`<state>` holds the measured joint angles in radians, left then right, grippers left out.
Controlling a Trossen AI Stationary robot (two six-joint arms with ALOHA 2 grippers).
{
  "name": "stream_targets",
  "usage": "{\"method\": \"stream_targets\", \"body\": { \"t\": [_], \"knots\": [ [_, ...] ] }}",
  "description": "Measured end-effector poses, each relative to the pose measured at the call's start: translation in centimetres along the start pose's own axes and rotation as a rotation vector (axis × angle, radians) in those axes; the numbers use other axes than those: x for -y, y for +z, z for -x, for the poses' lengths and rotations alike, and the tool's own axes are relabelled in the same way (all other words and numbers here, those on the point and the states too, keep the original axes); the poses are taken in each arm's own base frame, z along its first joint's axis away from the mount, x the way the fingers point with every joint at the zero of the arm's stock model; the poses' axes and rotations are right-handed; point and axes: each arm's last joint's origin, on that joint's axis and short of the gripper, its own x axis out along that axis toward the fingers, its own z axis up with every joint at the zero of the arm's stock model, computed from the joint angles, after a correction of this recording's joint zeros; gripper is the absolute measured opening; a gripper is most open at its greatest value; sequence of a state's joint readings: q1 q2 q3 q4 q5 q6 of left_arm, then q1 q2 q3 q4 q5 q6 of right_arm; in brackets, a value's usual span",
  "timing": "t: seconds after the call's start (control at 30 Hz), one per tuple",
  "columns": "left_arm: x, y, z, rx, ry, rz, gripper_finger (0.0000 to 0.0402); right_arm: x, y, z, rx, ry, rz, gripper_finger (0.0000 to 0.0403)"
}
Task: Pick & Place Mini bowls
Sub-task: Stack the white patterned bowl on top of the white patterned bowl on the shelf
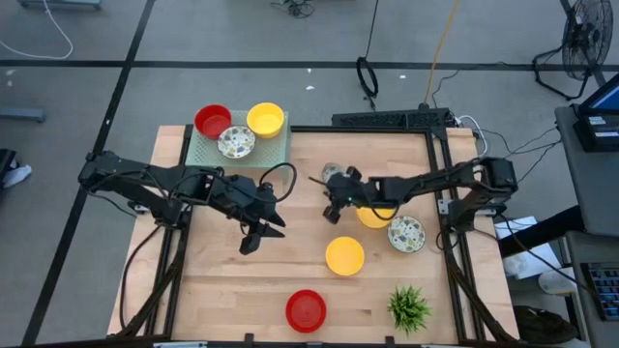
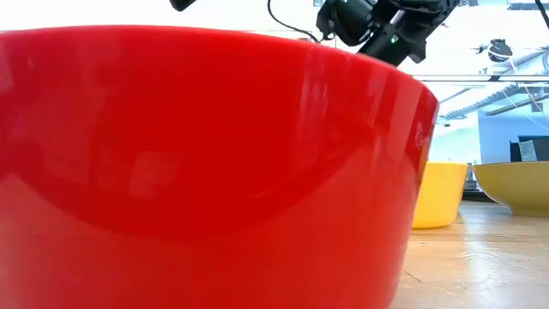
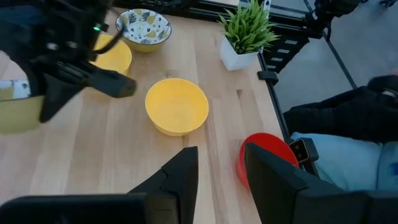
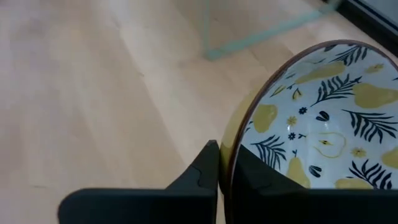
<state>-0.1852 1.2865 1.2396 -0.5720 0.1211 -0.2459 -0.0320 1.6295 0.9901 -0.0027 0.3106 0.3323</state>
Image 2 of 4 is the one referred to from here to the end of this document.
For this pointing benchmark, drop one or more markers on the red plastic mini bowl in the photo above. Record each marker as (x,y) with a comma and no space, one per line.
(193,171)

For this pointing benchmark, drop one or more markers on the black ceiling fixture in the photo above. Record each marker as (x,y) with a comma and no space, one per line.
(499,50)

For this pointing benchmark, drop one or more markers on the dark background monitor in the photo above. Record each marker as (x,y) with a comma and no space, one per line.
(542,148)

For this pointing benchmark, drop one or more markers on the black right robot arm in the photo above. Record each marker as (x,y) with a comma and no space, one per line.
(347,21)

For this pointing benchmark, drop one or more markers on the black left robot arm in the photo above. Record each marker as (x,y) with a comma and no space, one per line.
(182,4)

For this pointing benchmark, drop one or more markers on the yellow plastic mini bowl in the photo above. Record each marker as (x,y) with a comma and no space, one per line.
(442,193)

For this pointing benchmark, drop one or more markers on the black aluminium table frame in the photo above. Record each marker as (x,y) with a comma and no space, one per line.
(476,196)

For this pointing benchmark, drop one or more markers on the gray slanted ceiling beam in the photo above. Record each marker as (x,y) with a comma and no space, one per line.
(514,106)

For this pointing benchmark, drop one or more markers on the mustard bowl with terrazzo inside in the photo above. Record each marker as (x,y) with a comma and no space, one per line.
(514,189)

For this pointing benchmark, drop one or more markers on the white paper sheet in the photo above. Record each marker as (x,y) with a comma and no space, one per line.
(527,151)

